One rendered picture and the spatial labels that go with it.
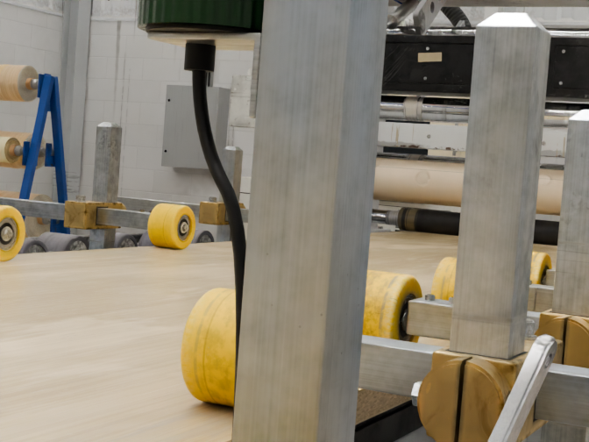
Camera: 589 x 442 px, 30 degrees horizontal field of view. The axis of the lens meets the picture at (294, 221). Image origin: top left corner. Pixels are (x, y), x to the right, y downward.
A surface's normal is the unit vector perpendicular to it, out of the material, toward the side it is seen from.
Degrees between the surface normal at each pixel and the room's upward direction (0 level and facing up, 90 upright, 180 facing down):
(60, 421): 0
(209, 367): 101
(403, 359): 90
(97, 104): 90
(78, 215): 90
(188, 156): 90
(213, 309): 45
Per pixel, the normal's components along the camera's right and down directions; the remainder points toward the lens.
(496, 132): -0.45, 0.01
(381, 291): -0.28, -0.66
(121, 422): 0.07, -1.00
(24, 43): 0.89, 0.09
